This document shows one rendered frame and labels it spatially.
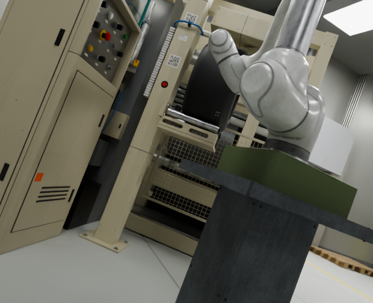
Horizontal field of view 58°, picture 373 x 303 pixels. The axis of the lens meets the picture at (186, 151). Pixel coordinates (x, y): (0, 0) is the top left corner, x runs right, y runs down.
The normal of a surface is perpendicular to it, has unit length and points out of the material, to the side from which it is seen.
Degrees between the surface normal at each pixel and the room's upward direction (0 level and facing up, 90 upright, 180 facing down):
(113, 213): 90
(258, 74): 95
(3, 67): 90
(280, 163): 90
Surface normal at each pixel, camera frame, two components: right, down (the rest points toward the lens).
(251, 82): -0.65, -0.21
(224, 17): -0.11, -0.09
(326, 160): 0.36, 0.09
